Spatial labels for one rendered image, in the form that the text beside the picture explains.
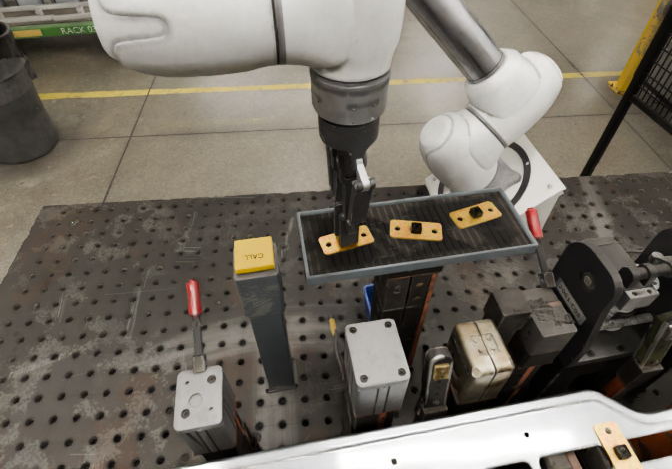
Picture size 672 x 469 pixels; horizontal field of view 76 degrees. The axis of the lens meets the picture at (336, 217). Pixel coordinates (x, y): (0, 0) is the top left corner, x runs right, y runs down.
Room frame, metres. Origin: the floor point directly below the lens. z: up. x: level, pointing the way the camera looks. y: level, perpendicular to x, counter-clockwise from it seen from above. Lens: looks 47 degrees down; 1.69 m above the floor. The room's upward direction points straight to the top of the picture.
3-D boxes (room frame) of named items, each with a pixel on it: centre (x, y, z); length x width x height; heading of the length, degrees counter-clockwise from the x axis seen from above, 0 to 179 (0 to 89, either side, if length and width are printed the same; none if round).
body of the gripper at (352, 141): (0.45, -0.02, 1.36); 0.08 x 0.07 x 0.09; 20
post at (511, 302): (0.38, -0.28, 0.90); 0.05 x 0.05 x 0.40; 10
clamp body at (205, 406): (0.24, 0.20, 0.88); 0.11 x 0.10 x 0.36; 10
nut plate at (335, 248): (0.45, -0.02, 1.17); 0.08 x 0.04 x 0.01; 110
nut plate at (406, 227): (0.47, -0.13, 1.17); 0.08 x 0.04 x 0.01; 84
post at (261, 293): (0.42, 0.13, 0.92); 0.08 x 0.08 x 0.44; 10
